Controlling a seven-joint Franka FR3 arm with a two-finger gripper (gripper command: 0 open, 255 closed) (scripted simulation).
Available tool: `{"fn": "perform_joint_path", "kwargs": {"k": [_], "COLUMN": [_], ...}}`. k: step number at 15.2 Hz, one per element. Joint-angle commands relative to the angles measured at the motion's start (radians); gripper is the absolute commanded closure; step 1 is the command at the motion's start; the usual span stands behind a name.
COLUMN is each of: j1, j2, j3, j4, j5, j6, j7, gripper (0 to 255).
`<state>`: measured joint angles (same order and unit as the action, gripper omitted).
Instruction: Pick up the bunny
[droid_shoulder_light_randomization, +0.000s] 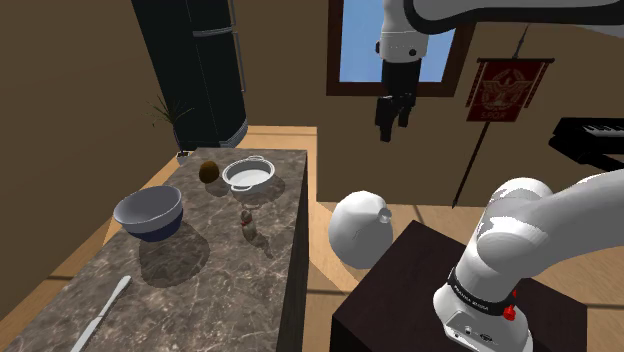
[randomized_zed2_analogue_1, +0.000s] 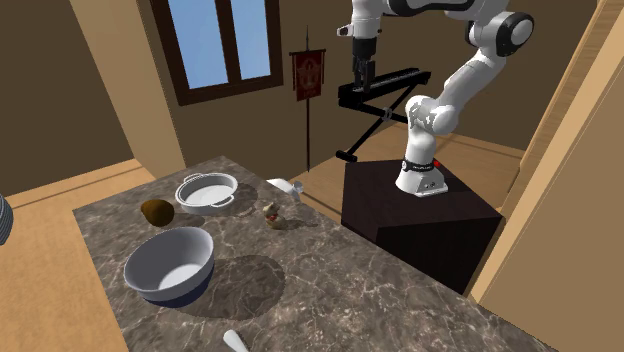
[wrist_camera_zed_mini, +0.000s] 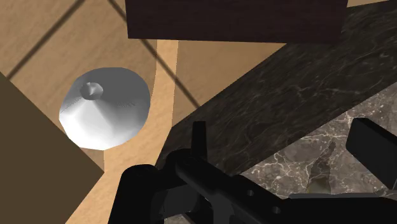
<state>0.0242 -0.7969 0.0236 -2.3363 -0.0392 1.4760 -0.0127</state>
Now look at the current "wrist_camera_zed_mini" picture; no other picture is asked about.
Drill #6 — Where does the white cone-shaped object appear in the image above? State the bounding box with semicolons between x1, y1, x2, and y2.
58;67;152;151

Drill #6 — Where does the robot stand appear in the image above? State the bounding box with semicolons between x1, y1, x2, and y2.
125;0;349;45

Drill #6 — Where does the brown cabinet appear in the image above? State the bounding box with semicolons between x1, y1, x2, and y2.
0;72;105;224

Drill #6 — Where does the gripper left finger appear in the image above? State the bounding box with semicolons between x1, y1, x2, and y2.
107;120;283;224

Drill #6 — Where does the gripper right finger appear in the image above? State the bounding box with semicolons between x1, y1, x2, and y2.
345;117;397;191

